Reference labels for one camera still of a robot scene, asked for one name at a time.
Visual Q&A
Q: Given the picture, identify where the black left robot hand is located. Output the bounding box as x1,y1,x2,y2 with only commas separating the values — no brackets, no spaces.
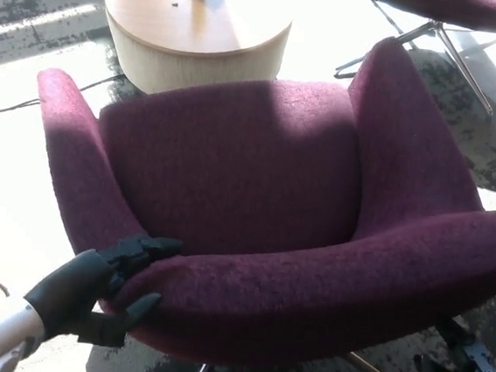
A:
19,223,185,354

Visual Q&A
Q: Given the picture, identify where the purple fabric swivel armchair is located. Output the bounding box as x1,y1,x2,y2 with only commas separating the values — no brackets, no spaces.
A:
9,2,496,372

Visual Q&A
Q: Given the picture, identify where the round wooden side table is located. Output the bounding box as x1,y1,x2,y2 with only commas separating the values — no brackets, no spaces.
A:
94,0,295,108

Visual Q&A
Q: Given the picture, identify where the purple chair with chrome base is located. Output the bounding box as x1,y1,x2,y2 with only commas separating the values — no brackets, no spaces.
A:
331,0,496,117

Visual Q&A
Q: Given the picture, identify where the thin black floor cable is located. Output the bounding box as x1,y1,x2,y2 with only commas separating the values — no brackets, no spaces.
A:
0,61,128,129

